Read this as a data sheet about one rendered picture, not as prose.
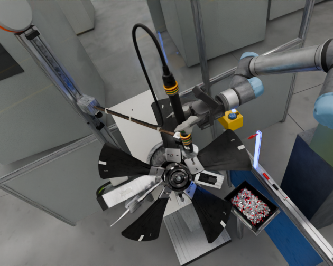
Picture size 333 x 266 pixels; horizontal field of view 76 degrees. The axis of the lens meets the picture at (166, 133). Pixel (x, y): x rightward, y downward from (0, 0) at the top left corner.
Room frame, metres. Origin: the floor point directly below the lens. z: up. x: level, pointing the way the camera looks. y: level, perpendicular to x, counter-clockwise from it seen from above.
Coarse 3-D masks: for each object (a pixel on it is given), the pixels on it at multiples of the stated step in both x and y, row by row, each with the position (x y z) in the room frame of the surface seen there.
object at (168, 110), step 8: (152, 104) 0.79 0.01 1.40; (160, 104) 0.76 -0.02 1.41; (168, 104) 0.74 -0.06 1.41; (168, 112) 0.72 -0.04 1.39; (160, 120) 0.72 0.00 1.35; (168, 120) 0.69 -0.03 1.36; (168, 128) 0.67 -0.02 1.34; (168, 136) 0.65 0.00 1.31; (168, 144) 0.63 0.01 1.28; (176, 144) 0.59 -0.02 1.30
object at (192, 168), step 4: (196, 156) 0.57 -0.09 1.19; (184, 160) 0.57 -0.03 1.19; (188, 160) 0.56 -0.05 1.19; (196, 160) 0.55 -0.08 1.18; (188, 164) 0.55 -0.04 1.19; (196, 164) 0.53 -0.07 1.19; (200, 164) 0.52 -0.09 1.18; (192, 168) 0.52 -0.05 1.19; (200, 168) 0.50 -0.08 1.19; (192, 172) 0.50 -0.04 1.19; (196, 172) 0.49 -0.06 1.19
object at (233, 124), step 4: (228, 112) 0.85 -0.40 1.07; (232, 112) 0.84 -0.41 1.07; (224, 116) 0.84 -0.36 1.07; (228, 116) 0.83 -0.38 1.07; (236, 116) 0.80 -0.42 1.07; (240, 116) 0.79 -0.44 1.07; (220, 120) 0.87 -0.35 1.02; (224, 120) 0.82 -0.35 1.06; (228, 120) 0.80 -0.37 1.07; (232, 120) 0.79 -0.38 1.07; (236, 120) 0.78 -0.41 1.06; (240, 120) 0.78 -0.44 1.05; (224, 124) 0.82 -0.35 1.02; (228, 124) 0.78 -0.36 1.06; (232, 124) 0.78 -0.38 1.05; (236, 124) 0.78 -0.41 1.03; (240, 124) 0.78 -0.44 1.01; (228, 128) 0.78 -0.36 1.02; (232, 128) 0.78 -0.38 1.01; (236, 128) 0.78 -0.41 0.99
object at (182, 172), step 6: (168, 162) 0.59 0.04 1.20; (174, 162) 0.56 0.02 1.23; (180, 162) 0.56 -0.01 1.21; (168, 168) 0.52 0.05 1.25; (174, 168) 0.50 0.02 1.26; (180, 168) 0.50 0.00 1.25; (186, 168) 0.49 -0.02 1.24; (162, 174) 0.56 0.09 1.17; (168, 174) 0.49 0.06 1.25; (174, 174) 0.49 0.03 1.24; (180, 174) 0.49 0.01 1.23; (186, 174) 0.48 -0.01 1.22; (168, 180) 0.48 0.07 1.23; (174, 180) 0.48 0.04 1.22; (180, 180) 0.47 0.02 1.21; (186, 180) 0.47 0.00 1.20; (168, 186) 0.46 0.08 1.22; (174, 186) 0.46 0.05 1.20; (180, 186) 0.45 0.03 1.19; (186, 186) 0.44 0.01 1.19
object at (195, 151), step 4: (176, 132) 0.58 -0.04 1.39; (176, 136) 0.56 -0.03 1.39; (176, 140) 0.56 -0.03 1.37; (180, 140) 0.55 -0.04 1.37; (180, 144) 0.54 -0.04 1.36; (192, 144) 0.56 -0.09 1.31; (180, 148) 0.55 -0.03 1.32; (184, 148) 0.55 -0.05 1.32; (196, 148) 0.53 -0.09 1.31; (184, 152) 0.53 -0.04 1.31; (192, 152) 0.52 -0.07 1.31; (196, 152) 0.51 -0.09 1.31; (184, 156) 0.52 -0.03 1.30; (188, 156) 0.51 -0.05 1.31; (192, 156) 0.50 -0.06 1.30
